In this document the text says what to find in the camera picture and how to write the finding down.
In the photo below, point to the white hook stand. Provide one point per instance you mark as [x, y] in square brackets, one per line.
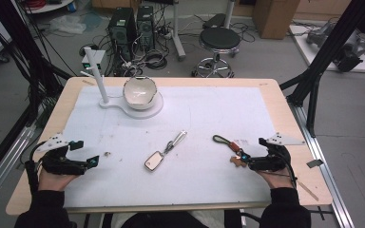
[141, 111]

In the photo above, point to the small grey card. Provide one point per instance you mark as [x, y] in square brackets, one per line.
[315, 163]

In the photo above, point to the person's right hand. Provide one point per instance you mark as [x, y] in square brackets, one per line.
[277, 180]

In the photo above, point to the black round stool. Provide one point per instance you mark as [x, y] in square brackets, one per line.
[219, 38]

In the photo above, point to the white box device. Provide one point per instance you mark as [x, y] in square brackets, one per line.
[99, 58]

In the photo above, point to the aluminium rail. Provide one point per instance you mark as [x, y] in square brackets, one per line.
[326, 177]
[0, 167]

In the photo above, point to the white desk leg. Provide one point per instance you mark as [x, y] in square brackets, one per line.
[177, 34]
[229, 12]

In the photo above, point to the person's left hand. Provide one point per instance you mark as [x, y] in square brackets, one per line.
[54, 183]

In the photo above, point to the wooden table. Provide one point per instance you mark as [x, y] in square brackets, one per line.
[202, 82]

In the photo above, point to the large black computer tower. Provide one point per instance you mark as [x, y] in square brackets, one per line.
[122, 31]

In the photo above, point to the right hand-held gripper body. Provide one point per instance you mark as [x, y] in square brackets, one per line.
[267, 163]

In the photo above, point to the slim black computer tower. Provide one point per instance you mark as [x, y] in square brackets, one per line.
[145, 27]

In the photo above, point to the clear plastic bag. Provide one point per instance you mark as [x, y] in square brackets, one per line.
[66, 24]

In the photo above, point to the white bowl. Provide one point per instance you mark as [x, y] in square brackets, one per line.
[139, 91]

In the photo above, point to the white floor board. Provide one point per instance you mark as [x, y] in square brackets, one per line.
[310, 52]

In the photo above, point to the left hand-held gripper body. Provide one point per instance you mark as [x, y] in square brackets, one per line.
[60, 165]

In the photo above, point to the round white table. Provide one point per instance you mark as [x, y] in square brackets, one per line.
[49, 7]

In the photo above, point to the black foot pedal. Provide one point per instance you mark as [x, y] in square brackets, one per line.
[214, 21]

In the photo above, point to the brown cardboard box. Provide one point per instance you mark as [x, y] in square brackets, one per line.
[274, 17]

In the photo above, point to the thin wooden stick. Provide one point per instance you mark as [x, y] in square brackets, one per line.
[307, 190]

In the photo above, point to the black device on board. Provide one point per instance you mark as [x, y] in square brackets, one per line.
[350, 55]

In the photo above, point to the white mat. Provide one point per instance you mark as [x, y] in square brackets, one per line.
[183, 120]

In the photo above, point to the person's lap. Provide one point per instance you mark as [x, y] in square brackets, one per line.
[161, 221]

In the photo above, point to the black frame with slanted brace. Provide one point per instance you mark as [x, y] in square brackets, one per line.
[323, 53]

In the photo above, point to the grey device on board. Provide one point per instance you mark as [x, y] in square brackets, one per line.
[318, 34]

